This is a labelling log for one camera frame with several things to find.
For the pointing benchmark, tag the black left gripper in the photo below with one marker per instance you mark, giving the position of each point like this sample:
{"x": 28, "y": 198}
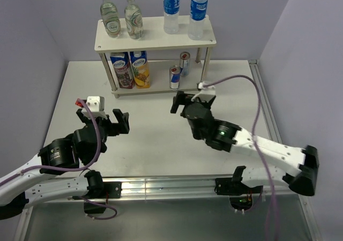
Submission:
{"x": 122, "y": 127}

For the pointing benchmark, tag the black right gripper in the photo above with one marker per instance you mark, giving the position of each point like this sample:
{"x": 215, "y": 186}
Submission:
{"x": 181, "y": 98}

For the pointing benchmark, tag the silver blue energy drink can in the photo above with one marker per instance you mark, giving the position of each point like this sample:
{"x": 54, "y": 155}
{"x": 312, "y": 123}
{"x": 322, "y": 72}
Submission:
{"x": 184, "y": 63}

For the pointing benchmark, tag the water bottle blue label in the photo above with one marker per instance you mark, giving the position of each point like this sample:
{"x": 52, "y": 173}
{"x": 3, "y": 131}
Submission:
{"x": 198, "y": 9}
{"x": 171, "y": 14}

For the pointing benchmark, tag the glass soda bottle green cap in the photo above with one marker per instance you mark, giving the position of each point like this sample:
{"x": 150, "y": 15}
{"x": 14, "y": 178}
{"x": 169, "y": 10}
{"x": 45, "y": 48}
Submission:
{"x": 110, "y": 18}

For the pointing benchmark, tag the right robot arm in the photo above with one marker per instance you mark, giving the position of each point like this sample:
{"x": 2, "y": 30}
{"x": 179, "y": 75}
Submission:
{"x": 292, "y": 167}

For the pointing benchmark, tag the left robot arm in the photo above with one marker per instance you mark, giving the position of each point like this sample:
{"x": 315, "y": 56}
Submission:
{"x": 62, "y": 168}

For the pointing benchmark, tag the white two-tier shelf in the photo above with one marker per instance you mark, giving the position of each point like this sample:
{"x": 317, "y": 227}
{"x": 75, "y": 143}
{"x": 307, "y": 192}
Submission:
{"x": 156, "y": 39}

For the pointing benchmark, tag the yellow pineapple juice carton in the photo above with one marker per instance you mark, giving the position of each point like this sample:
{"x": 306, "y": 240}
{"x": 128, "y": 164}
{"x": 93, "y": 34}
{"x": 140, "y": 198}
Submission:
{"x": 140, "y": 67}

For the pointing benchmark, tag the purple grape juice carton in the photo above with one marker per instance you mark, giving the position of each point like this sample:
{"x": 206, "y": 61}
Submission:
{"x": 122, "y": 67}

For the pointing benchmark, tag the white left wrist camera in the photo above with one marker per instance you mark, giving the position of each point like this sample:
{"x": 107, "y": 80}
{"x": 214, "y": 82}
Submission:
{"x": 96, "y": 105}

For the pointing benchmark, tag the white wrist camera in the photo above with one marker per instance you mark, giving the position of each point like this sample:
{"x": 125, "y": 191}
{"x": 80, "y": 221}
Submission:
{"x": 206, "y": 92}
{"x": 96, "y": 105}

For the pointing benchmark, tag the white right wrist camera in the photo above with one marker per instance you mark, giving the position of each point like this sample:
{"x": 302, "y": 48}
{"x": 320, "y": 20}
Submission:
{"x": 206, "y": 92}

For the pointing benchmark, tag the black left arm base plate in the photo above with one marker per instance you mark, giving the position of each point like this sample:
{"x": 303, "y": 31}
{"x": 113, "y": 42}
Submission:
{"x": 106, "y": 190}

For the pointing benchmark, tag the aluminium side rail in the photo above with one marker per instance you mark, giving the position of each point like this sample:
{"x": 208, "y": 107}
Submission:
{"x": 268, "y": 115}

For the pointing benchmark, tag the aluminium mounting rail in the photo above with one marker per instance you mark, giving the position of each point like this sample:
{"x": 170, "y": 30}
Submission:
{"x": 148, "y": 188}

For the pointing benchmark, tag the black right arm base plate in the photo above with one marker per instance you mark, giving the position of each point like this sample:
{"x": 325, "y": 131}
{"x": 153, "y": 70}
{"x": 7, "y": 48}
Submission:
{"x": 232, "y": 186}

